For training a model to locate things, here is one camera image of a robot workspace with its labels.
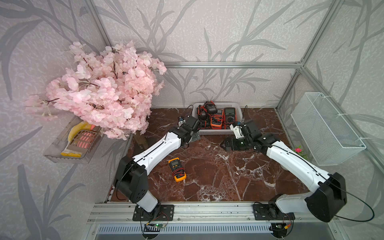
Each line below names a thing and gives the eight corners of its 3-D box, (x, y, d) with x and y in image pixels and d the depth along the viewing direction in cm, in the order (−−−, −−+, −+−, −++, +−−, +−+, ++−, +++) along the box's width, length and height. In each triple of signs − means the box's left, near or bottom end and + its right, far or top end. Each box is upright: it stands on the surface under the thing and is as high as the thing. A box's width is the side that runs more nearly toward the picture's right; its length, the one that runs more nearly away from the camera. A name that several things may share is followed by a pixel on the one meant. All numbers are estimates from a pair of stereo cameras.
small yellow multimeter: (175, 183, 85) (174, 181, 81) (169, 163, 93) (167, 160, 89) (187, 178, 87) (186, 175, 83) (179, 159, 95) (178, 156, 91)
